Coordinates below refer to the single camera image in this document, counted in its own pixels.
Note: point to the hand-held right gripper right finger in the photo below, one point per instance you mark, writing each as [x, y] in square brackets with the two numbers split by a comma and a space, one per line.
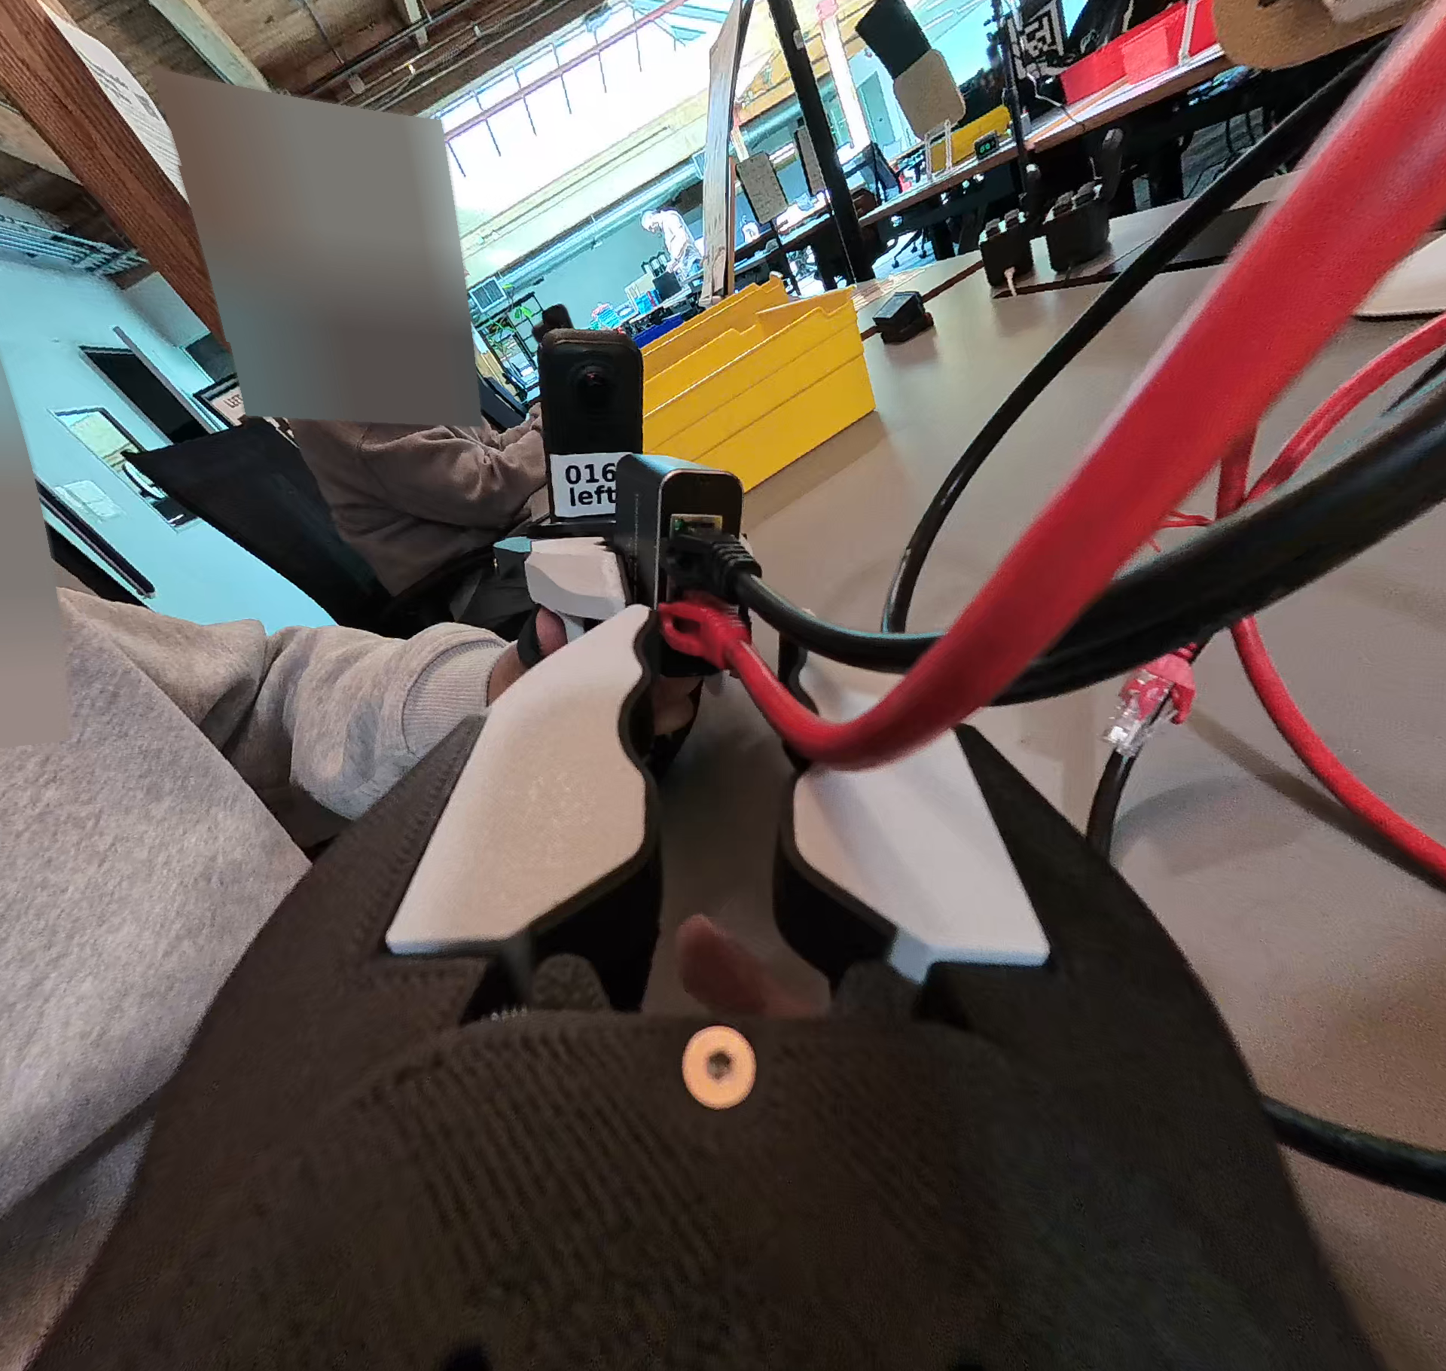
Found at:
[902, 861]

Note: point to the black office chair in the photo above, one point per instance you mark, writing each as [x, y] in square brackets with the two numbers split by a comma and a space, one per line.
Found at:
[248, 502]

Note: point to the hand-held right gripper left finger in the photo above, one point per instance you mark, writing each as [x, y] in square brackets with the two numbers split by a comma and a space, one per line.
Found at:
[518, 816]

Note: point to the person's left hand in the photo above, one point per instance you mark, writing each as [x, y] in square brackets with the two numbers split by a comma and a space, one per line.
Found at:
[531, 655]

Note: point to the person's left forearm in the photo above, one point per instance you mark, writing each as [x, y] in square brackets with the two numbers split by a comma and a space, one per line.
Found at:
[373, 705]

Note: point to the small black box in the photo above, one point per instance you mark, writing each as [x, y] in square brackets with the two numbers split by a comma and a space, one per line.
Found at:
[902, 315]

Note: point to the black steel pillar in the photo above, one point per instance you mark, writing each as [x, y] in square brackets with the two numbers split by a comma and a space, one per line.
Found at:
[809, 95]

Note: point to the person's right hand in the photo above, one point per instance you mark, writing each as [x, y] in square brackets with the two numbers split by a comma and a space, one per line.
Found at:
[723, 969]

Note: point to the red plastic bin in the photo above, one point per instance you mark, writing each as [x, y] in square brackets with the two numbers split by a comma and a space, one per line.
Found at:
[1141, 51]

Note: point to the black ethernet adapter box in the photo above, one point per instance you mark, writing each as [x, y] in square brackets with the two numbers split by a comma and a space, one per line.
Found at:
[642, 536]

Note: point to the white paper notice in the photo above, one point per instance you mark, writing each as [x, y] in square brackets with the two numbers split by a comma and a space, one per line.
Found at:
[123, 106]

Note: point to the black desk device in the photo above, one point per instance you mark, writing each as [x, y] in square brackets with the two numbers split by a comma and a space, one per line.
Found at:
[1077, 231]
[1007, 252]

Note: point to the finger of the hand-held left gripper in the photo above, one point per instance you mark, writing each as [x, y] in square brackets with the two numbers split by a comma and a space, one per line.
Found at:
[576, 580]

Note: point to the black white coded sign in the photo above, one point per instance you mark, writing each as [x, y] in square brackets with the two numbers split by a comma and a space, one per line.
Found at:
[1040, 37]

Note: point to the tall leaning wooden board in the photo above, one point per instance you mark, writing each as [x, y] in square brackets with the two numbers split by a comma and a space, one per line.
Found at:
[723, 152]

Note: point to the grey desk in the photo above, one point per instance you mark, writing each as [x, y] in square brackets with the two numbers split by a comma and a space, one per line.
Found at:
[1242, 998]

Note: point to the large yellow plastic bin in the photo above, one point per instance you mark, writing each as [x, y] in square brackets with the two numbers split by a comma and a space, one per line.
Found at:
[779, 398]

